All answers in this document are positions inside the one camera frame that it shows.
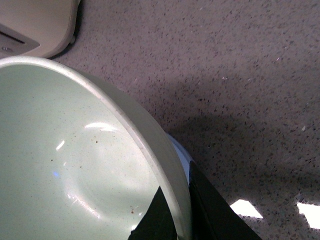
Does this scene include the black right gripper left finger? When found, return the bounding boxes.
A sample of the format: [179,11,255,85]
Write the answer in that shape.
[128,187,177,240]

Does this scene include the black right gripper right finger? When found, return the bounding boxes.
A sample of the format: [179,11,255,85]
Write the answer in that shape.
[189,161,261,240]

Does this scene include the blue bowl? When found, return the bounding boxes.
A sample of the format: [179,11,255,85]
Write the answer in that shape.
[166,133,195,240]

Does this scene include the green bowl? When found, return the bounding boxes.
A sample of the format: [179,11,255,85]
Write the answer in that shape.
[0,56,179,240]

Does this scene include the cream two-slot toaster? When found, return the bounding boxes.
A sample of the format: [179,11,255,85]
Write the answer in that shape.
[0,0,81,58]

